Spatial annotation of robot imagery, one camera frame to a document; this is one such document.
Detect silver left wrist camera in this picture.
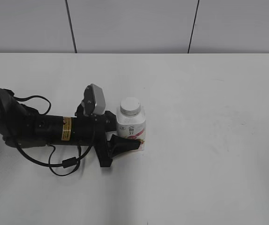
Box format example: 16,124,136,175
81,83,106,116

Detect white bottle cap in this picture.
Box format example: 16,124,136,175
120,97,141,117

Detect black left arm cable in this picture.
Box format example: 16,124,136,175
0,75,97,176

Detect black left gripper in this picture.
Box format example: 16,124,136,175
75,105,141,168

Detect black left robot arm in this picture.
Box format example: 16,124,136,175
0,84,141,168

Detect white yili changqing bottle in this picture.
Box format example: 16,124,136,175
117,106,146,150

